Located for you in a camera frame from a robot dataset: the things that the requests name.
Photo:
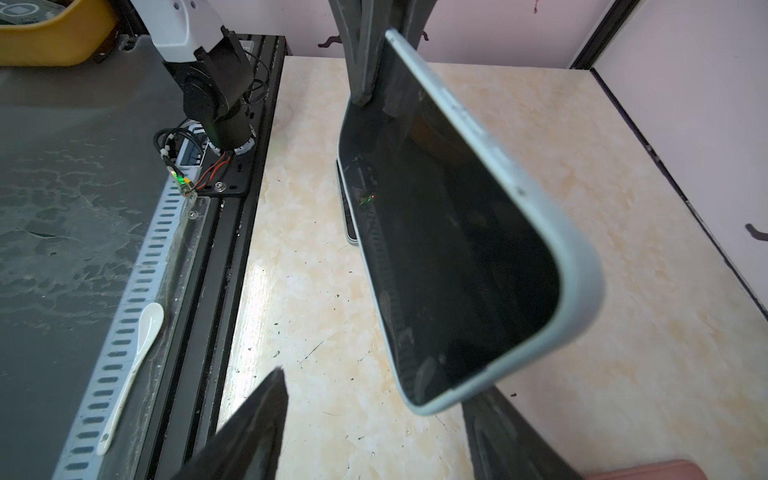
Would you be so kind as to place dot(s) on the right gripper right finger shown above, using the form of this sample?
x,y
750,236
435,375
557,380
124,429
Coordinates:
x,y
503,445

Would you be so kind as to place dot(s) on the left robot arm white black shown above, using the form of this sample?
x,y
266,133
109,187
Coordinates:
x,y
210,66

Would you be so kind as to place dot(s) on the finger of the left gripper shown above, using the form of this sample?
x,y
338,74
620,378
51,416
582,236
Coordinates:
x,y
362,25

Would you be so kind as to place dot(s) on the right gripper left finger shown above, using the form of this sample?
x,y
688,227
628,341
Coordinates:
x,y
248,446

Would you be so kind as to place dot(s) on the white plastic spoon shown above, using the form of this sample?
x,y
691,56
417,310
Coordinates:
x,y
149,326

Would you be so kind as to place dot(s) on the black phone clear case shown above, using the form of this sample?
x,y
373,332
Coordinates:
x,y
475,271

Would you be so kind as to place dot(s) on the black phone white case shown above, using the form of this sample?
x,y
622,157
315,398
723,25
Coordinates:
x,y
350,230

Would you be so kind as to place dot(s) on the yellow plastic bin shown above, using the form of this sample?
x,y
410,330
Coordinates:
x,y
70,38

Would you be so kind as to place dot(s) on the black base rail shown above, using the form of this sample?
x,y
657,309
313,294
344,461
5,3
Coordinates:
x,y
188,405

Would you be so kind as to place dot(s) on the white slotted cable duct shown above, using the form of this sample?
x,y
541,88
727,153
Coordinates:
x,y
146,284

